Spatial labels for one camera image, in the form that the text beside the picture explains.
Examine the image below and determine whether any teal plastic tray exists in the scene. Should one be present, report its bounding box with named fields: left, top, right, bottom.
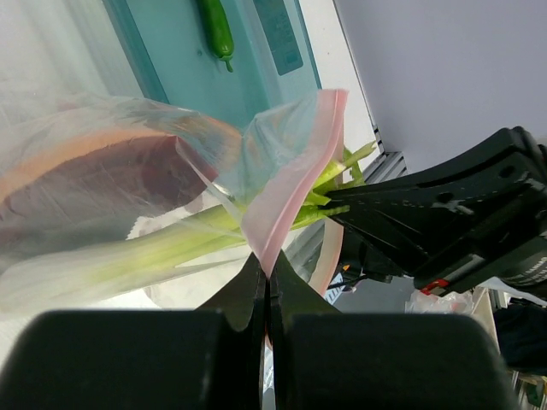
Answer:
left=103, top=1, right=321, bottom=127

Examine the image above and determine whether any orange papaya slice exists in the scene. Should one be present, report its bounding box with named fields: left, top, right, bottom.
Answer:
left=1, top=130, right=217, bottom=261

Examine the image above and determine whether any green chili pepper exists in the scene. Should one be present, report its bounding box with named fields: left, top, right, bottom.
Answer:
left=197, top=0, right=234, bottom=73

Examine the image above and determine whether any clear zip top bag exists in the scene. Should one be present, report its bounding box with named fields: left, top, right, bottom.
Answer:
left=1, top=90, right=348, bottom=316

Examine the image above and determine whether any right aluminium frame post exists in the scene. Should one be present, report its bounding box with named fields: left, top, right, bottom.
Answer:
left=363, top=126, right=408, bottom=184

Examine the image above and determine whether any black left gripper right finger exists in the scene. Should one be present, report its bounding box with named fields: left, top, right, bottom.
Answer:
left=268, top=255, right=518, bottom=409

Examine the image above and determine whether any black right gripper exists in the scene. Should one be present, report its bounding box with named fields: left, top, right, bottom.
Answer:
left=326, top=126, right=546, bottom=297

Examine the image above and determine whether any celery stalk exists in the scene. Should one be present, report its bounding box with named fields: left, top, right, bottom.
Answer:
left=91, top=143, right=376, bottom=286

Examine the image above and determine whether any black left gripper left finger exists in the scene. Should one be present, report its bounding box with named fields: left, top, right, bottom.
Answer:
left=1, top=256, right=267, bottom=409

